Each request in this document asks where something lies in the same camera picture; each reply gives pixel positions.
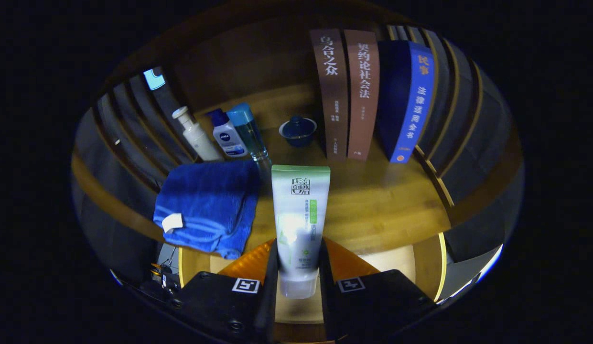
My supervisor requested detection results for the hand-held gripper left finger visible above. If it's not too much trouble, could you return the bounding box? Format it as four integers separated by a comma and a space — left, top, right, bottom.
170, 239, 279, 344

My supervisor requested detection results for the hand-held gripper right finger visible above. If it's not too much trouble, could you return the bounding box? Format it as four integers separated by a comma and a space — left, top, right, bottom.
318, 237, 438, 342

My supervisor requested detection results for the white and green tube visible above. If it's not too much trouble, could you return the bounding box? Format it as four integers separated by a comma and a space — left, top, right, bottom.
271, 164, 331, 300

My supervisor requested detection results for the wooden cabinet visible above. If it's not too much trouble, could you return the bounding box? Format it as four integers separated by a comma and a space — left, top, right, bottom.
71, 0, 525, 306

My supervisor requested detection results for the blue folded towel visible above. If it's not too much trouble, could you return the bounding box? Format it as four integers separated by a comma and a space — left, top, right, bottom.
153, 160, 261, 260

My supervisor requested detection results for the blue lidded teacup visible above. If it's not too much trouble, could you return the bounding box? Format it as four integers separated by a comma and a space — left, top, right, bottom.
279, 115, 318, 148

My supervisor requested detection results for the clear blue bottle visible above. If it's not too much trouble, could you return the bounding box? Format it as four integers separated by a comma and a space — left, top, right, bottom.
226, 103, 270, 162

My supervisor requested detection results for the white bottle with blue cap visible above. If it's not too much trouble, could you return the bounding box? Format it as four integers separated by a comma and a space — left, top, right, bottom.
206, 108, 249, 158

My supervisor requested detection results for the white pump bottle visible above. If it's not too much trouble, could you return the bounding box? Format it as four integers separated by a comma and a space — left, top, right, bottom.
172, 106, 224, 162

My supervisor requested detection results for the dark brown book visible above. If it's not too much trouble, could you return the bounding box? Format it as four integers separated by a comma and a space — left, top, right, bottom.
309, 29, 349, 160

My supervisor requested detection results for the reddish brown book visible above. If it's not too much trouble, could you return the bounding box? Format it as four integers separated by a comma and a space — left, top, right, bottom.
344, 30, 380, 161

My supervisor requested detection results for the blue book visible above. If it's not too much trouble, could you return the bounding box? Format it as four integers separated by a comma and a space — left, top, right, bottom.
377, 40, 435, 164

